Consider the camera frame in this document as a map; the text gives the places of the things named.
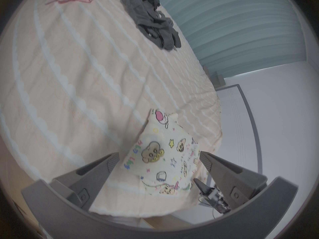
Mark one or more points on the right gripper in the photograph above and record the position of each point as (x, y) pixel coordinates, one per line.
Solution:
(218, 200)

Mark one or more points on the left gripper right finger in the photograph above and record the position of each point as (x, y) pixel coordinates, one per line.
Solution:
(231, 180)

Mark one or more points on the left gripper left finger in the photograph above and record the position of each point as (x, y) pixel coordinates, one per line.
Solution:
(94, 173)

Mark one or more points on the white printed pyjama garment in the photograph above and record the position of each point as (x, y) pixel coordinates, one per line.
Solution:
(162, 163)

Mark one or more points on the bed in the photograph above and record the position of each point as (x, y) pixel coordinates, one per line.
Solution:
(82, 83)

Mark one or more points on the blue-green curtain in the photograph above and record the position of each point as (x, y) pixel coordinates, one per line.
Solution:
(236, 26)

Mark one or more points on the dark grey garment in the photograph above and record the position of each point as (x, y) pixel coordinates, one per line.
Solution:
(149, 19)

